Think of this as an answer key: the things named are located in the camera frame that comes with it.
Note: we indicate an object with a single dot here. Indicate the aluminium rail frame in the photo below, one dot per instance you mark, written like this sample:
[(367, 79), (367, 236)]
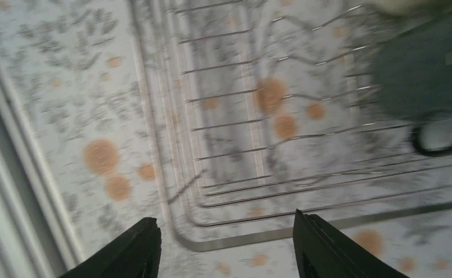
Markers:
[(33, 240)]

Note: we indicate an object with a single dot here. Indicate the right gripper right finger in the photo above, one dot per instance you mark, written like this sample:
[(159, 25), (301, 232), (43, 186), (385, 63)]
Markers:
[(322, 251)]

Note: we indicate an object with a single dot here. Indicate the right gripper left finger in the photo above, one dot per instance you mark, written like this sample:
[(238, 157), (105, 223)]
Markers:
[(134, 253)]

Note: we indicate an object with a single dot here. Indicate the floral table mat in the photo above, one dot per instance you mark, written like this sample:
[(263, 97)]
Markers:
[(74, 72)]

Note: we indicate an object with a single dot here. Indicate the dark grey mug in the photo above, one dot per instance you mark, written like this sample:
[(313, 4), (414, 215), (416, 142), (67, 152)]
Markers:
[(414, 74)]

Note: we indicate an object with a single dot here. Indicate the wire dish rack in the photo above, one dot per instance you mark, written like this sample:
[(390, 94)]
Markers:
[(262, 108)]

